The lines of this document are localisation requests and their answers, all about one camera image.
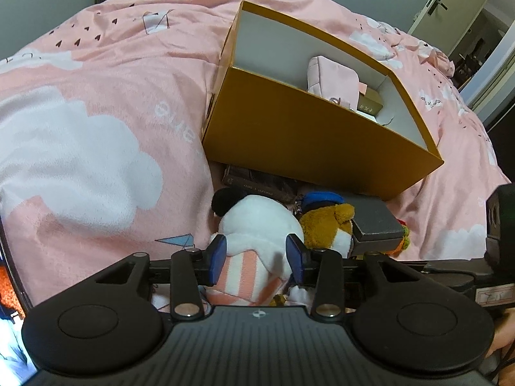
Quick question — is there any black door handle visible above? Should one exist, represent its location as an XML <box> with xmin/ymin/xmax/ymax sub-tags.
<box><xmin>424</xmin><ymin>0</ymin><xmax>449</xmax><ymax>17</ymax></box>

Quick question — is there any dark brown leather wallet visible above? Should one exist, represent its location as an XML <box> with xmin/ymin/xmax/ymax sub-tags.
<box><xmin>223</xmin><ymin>164</ymin><xmax>302</xmax><ymax>204</ymax></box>

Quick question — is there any person's right hand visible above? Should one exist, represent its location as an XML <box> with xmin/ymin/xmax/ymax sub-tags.
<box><xmin>486</xmin><ymin>321</ymin><xmax>515</xmax><ymax>368</ymax></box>

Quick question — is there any colourful crochet toy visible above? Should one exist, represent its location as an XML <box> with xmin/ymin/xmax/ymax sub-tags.
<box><xmin>388</xmin><ymin>219</ymin><xmax>412</xmax><ymax>256</ymax></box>

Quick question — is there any pink pouch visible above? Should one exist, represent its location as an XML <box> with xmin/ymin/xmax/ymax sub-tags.
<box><xmin>306</xmin><ymin>55</ymin><xmax>368</xmax><ymax>106</ymax></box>

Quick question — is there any small gold box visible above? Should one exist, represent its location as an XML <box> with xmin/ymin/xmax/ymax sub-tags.
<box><xmin>356</xmin><ymin>89</ymin><xmax>386</xmax><ymax>116</ymax></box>

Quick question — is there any pink printed duvet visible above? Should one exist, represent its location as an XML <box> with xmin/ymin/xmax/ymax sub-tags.
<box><xmin>0</xmin><ymin>0</ymin><xmax>503</xmax><ymax>310</ymax></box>

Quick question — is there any orange cardboard box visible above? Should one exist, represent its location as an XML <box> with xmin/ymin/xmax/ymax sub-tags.
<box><xmin>201</xmin><ymin>0</ymin><xmax>445</xmax><ymax>202</ymax></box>

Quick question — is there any white panda plush toy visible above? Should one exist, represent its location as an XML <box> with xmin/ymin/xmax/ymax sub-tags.
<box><xmin>211</xmin><ymin>188</ymin><xmax>307</xmax><ymax>305</ymax></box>

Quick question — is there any white door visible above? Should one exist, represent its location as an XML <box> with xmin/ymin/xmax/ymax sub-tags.
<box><xmin>406</xmin><ymin>0</ymin><xmax>503</xmax><ymax>51</ymax></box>

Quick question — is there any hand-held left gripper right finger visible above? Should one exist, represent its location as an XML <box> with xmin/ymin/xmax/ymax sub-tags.
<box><xmin>285</xmin><ymin>233</ymin><xmax>435</xmax><ymax>322</ymax></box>

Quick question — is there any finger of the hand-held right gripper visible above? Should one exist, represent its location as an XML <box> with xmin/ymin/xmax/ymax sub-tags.
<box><xmin>402</xmin><ymin>259</ymin><xmax>489</xmax><ymax>291</ymax></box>

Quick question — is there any brown plush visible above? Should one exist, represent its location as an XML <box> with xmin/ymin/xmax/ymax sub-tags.
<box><xmin>290</xmin><ymin>192</ymin><xmax>357</xmax><ymax>303</ymax></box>

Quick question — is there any smartphone with lit screen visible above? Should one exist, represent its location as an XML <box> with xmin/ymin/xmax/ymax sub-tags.
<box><xmin>0</xmin><ymin>217</ymin><xmax>39</xmax><ymax>386</ymax></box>

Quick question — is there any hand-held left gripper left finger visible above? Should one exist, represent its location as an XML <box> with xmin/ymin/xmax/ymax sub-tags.
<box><xmin>86</xmin><ymin>233</ymin><xmax>229</xmax><ymax>322</ymax></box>

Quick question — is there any dark grey small box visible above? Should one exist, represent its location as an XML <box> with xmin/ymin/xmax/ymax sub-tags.
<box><xmin>345</xmin><ymin>197</ymin><xmax>407</xmax><ymax>257</ymax></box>

